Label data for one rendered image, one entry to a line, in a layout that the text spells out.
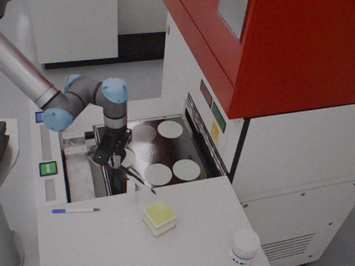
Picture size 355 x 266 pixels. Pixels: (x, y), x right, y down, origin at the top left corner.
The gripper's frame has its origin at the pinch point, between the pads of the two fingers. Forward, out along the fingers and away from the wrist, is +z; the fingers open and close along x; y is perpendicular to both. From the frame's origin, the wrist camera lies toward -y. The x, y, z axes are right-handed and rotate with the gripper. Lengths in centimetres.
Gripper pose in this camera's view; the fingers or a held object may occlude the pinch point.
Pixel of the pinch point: (113, 167)
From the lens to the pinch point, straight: 145.5
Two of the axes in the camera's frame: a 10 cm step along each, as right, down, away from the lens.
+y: 3.5, -6.3, 7.0
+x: -9.3, -3.0, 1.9
